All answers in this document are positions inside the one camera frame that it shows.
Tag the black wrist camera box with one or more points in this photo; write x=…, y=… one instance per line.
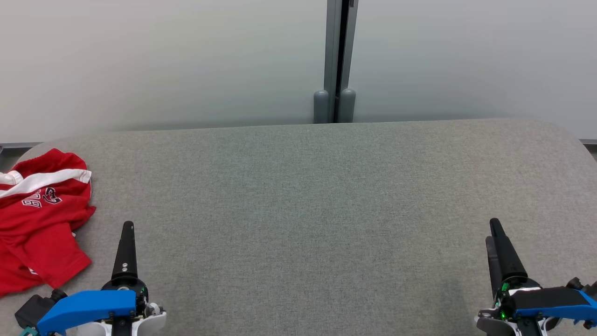
x=576, y=283
x=32, y=310

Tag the grey cylindrical post bumper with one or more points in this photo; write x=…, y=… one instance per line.
x=321, y=107
x=347, y=106

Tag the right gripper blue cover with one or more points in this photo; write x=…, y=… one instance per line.
x=550, y=303

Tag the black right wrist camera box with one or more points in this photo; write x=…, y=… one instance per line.
x=576, y=283

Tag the grey partition frame post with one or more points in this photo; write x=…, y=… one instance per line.
x=332, y=46

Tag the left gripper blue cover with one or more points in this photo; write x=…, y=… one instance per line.
x=88, y=305

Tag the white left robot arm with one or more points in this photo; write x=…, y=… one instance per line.
x=150, y=323

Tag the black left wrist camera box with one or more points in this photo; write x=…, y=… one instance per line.
x=32, y=310

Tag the red shorts white stripe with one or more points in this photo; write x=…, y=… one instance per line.
x=51, y=163

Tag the grey floor rail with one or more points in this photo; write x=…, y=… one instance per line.
x=21, y=145
x=588, y=142

